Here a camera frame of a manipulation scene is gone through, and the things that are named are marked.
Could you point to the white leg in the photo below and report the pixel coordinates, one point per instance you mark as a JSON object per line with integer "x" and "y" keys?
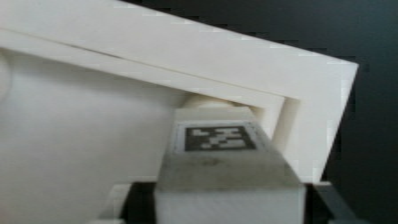
{"x": 227, "y": 181}

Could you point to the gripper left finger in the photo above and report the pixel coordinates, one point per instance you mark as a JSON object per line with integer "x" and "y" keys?
{"x": 131, "y": 205}

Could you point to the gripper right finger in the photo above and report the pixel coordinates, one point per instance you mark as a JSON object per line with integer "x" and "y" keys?
{"x": 328, "y": 209}

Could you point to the white U-shaped fence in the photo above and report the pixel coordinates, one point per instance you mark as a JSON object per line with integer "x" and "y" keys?
{"x": 118, "y": 38}

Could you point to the white square tabletop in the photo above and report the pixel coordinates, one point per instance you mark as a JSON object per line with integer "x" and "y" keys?
{"x": 86, "y": 127}

